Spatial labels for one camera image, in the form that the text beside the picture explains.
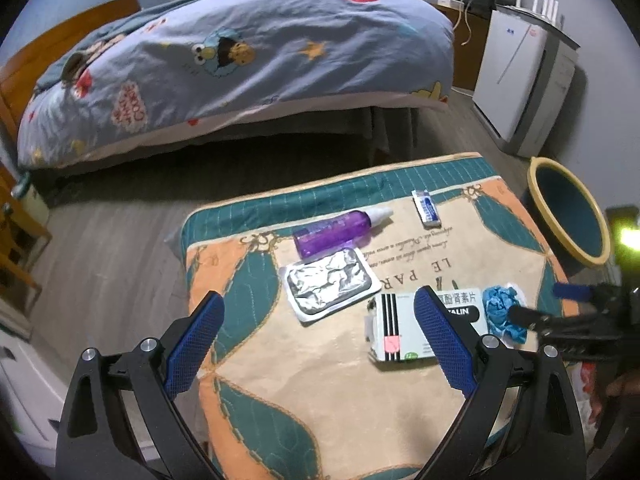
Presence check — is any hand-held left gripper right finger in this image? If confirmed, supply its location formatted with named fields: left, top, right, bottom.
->
left=412, top=285, right=586, bottom=480

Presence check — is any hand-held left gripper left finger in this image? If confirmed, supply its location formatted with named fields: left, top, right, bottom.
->
left=55, top=291, right=226, bottom=480

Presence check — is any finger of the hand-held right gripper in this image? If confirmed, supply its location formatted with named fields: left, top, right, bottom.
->
left=507, top=306, right=593, bottom=336
left=552, top=284, right=608, bottom=303

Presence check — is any blue rubber glove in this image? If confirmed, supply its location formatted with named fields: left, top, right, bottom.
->
left=481, top=284, right=528, bottom=343

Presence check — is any white striped medicine box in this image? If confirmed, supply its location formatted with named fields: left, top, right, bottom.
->
left=367, top=287, right=488, bottom=363

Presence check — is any yellow rimmed teal bin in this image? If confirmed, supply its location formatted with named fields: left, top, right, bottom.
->
left=527, top=156, right=612, bottom=268

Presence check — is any person's right hand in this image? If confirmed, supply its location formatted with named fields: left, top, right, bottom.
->
left=605, top=376, right=640, bottom=402

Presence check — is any red white plastic bag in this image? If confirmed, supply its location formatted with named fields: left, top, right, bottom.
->
left=575, top=360, right=608, bottom=426

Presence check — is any patterned quilted table cover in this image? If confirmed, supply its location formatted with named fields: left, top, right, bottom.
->
left=167, top=152, right=576, bottom=480

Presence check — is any white foil sealed tray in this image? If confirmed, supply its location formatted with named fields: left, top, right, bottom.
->
left=282, top=247, right=381, bottom=326

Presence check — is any small white blue packet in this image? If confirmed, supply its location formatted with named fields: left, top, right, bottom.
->
left=411, top=189, right=445, bottom=231

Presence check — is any purple spray bottle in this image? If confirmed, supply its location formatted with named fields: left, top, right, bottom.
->
left=292, top=206, right=393, bottom=261

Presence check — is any white plastic box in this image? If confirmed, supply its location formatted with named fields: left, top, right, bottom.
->
left=0, top=325, right=76, bottom=456

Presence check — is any wooden chair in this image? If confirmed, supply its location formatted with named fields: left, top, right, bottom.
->
left=0, top=162, right=53, bottom=306

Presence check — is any white air purifier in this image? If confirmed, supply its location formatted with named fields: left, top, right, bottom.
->
left=472, top=4, right=581, bottom=158

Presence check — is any wooden cabinet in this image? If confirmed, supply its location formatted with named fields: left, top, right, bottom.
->
left=432, top=2, right=493, bottom=93

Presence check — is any bed with cartoon duvet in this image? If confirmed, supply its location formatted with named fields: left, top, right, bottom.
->
left=17, top=0, right=456, bottom=171

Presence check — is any white router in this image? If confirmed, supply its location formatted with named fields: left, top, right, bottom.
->
left=500, top=0, right=566, bottom=23

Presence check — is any wooden bed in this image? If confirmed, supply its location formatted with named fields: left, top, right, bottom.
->
left=0, top=0, right=453, bottom=186

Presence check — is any white cable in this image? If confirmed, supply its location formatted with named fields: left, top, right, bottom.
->
left=452, top=0, right=488, bottom=46

